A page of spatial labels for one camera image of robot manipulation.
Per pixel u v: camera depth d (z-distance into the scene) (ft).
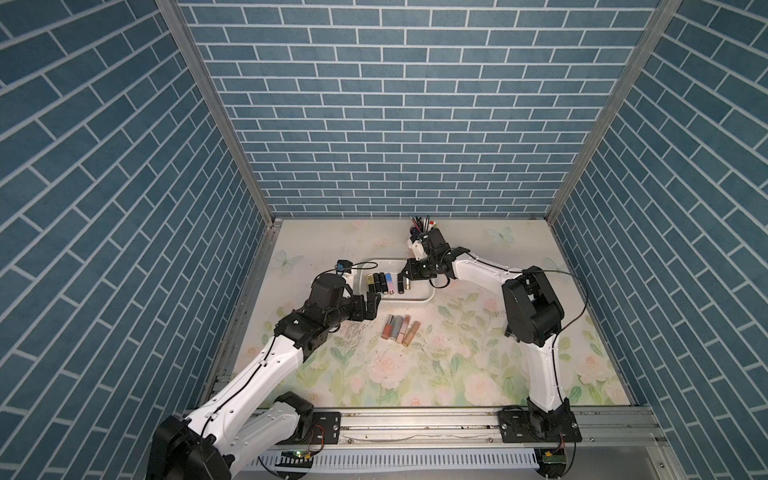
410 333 2.94
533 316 1.80
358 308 2.27
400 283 3.30
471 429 2.47
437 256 2.60
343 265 2.29
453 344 2.90
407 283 3.16
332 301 1.93
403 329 2.96
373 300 2.33
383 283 3.25
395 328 2.98
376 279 3.29
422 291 3.17
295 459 2.37
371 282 3.25
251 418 1.50
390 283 3.33
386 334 2.92
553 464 2.37
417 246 3.00
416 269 2.90
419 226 3.43
